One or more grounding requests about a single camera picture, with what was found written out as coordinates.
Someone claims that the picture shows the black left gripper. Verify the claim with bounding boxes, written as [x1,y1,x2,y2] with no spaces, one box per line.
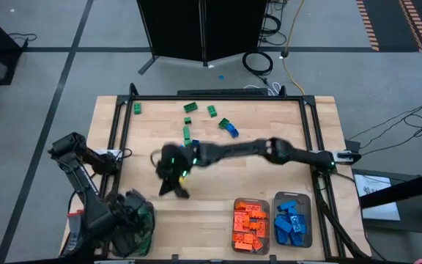
[110,188,149,257]

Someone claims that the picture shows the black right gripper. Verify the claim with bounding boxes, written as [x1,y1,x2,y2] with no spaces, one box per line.
[155,141,201,199]

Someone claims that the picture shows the clear plastic bin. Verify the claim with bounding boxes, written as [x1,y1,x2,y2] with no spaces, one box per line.
[232,197,271,256]
[272,191,314,249]
[115,199,156,257]

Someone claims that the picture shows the red and black clamp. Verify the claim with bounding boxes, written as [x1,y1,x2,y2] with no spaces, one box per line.
[61,209,86,257]

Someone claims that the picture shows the long black power strip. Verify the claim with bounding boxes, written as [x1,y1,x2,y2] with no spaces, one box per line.
[177,87,269,97]

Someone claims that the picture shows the black folding partition screen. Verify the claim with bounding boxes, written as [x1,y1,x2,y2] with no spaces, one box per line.
[136,0,270,76]

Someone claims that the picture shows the white printed paper sheet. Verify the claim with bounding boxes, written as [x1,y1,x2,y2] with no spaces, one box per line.
[352,172,401,221]

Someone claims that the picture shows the black beam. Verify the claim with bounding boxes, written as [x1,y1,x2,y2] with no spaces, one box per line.
[359,177,422,210]

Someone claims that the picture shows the dark grey side table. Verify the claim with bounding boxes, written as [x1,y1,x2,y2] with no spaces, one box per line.
[349,168,422,264]

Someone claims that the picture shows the black mat with striped edges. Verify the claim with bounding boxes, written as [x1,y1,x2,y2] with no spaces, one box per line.
[355,0,422,52]

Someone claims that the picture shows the black arm base cable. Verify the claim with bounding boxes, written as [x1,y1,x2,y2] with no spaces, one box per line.
[66,170,100,213]

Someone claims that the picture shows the black aluminium table frame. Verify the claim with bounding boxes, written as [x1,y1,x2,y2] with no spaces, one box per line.
[99,83,346,262]

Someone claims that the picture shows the white cable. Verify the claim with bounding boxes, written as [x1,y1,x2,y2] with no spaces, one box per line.
[243,82,281,97]

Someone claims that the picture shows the coiled black floor cable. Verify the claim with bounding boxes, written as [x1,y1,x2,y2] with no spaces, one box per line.
[241,50,273,76]

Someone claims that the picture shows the yellow power cable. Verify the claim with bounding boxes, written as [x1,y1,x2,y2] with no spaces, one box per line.
[280,0,306,95]

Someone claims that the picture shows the black cable bundle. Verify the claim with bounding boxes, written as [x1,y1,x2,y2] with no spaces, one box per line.
[260,0,289,47]
[315,172,371,260]

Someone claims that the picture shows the thin black floor cable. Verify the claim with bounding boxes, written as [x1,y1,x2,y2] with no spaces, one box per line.
[7,32,38,51]
[344,102,422,155]

